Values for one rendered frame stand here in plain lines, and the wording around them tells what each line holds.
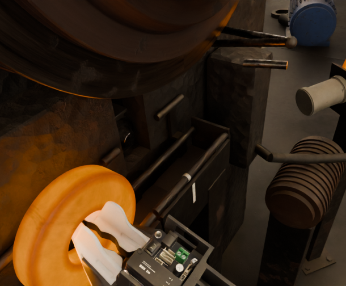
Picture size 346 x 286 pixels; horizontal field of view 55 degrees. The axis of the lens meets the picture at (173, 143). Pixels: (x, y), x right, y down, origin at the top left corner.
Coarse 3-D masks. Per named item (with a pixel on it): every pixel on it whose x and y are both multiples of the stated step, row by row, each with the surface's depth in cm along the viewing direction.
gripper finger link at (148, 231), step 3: (129, 222) 37; (132, 225) 37; (135, 225) 38; (138, 225) 38; (138, 228) 37; (141, 228) 38; (144, 228) 38; (147, 228) 37; (150, 228) 37; (153, 228) 37; (141, 231) 37; (144, 231) 37; (147, 231) 37; (150, 231) 37; (153, 231) 37; (144, 234) 37; (147, 234) 37; (150, 234) 37
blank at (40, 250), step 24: (96, 168) 37; (48, 192) 33; (72, 192) 33; (96, 192) 36; (120, 192) 40; (24, 216) 33; (48, 216) 32; (72, 216) 34; (24, 240) 32; (48, 240) 32; (24, 264) 32; (48, 264) 33; (72, 264) 36
